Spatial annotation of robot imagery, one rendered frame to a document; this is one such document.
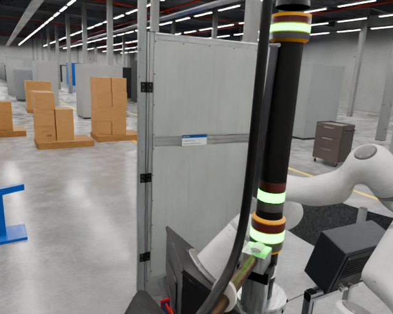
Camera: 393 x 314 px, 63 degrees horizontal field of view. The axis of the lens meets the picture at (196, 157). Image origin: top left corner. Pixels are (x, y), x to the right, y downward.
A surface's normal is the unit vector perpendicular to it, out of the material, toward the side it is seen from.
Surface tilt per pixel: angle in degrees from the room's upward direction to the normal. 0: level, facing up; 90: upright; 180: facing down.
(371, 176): 122
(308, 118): 90
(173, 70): 90
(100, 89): 90
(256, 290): 90
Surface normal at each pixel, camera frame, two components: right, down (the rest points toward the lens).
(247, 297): -0.48, 0.19
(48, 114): 0.50, 0.24
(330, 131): -0.83, 0.10
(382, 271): -0.51, -0.60
